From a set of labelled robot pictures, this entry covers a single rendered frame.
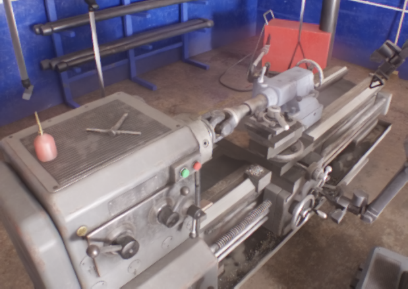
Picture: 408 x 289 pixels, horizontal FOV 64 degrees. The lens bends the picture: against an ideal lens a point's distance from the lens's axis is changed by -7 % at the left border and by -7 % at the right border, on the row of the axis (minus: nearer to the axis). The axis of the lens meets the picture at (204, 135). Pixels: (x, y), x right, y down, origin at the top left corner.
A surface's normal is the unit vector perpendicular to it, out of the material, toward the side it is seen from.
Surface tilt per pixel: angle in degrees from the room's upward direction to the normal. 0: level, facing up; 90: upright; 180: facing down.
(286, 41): 90
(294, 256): 0
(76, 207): 45
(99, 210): 90
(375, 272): 0
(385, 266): 0
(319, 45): 90
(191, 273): 32
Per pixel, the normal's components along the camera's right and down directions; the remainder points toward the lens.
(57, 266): 0.71, 0.38
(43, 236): 0.52, -0.31
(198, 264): 0.38, -0.51
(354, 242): 0.00, -0.84
